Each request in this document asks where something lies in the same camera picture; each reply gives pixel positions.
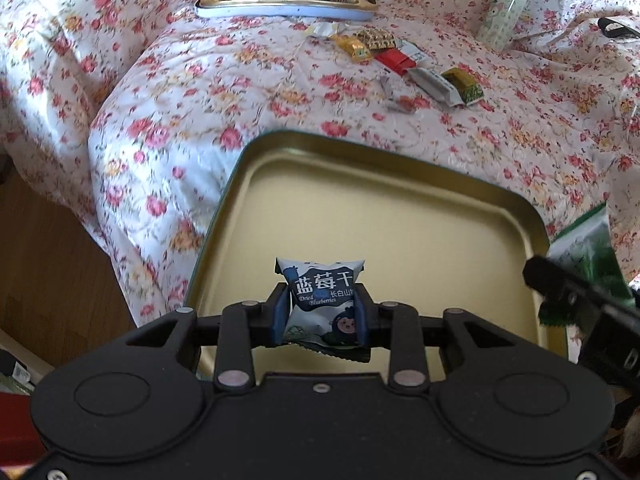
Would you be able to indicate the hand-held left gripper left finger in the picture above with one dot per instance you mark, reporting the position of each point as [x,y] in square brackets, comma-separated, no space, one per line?
[281,315]

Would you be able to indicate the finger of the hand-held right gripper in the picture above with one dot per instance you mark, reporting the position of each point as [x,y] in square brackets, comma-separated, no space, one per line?
[555,277]

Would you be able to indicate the grey white snack packet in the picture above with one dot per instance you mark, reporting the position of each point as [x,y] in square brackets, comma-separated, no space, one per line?
[435,85]

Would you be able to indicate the orange candy packet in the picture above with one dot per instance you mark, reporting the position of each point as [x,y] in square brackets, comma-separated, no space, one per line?
[354,49]

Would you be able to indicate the floral bed blanket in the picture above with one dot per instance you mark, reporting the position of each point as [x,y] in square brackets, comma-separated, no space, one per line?
[200,90]

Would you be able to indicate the brown gold patterned packet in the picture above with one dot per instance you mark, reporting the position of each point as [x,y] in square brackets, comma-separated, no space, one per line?
[375,39]

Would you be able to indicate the white crumpled wrapper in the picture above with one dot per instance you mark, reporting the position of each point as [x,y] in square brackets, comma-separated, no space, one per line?
[325,29]

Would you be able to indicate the green white snack packet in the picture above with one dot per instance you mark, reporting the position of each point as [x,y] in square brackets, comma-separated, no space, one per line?
[590,245]

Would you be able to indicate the blue white snack packet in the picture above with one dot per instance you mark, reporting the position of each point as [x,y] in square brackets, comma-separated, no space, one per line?
[320,305]

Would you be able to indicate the red snack packet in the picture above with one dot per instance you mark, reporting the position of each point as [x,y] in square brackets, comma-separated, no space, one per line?
[397,59]

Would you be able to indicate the clear plastic snack packet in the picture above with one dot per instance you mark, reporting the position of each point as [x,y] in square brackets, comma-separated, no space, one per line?
[397,100]

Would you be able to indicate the gold tin tray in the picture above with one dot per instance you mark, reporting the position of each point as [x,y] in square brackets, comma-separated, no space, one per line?
[375,210]

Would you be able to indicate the pale green patterned bottle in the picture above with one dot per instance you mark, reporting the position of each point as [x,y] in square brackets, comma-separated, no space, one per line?
[502,10]

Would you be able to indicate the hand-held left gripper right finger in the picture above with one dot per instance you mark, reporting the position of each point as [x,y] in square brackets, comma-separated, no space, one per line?
[364,317]

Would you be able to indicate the yellow snack packet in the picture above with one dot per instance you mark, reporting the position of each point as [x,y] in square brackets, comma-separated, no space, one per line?
[465,85]

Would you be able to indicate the black object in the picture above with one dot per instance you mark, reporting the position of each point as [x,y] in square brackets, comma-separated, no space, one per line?
[620,27]

